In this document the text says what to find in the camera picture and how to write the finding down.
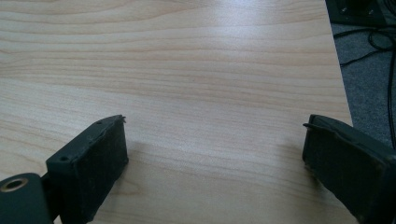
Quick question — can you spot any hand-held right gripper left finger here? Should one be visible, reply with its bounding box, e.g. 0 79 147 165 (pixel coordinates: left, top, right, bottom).
45 114 130 224

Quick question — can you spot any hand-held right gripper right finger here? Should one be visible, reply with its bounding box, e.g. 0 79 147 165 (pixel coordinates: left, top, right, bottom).
302 114 396 224

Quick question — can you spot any black stand base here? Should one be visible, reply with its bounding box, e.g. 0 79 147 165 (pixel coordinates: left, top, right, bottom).
324 0 396 28

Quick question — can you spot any black cable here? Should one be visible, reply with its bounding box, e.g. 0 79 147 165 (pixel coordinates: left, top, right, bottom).
332 26 396 68
387 46 396 147

